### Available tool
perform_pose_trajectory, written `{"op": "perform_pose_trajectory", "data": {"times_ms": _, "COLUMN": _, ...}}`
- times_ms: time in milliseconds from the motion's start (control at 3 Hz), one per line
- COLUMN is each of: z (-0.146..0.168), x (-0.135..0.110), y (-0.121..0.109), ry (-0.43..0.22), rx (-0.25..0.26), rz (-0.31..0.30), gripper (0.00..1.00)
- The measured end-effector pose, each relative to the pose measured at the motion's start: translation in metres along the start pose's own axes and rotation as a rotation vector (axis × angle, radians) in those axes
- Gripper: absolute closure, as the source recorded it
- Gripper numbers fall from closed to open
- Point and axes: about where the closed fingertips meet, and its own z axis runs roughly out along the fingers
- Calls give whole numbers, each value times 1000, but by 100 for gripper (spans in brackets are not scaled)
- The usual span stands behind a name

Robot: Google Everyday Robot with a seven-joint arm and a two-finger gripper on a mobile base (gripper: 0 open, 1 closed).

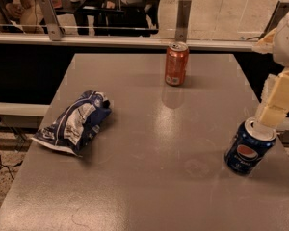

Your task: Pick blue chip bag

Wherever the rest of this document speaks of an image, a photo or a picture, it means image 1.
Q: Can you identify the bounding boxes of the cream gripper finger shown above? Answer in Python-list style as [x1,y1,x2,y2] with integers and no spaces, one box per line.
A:
[255,67,289,128]
[251,28,276,54]

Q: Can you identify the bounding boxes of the blue chip bag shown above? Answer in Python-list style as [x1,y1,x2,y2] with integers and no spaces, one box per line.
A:
[32,90,112,156]

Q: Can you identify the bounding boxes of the blue Pepsi can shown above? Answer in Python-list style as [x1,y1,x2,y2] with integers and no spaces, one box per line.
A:
[224,117,276,175]

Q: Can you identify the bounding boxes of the orange soda can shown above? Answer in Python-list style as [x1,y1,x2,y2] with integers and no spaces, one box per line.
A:
[165,42,189,86]

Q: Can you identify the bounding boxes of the dark chairs behind glass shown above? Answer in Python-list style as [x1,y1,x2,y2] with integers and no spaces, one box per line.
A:
[0,0,160,37]

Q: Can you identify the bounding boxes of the black floor cable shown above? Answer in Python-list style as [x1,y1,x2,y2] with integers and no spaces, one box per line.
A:
[0,138,24,223]

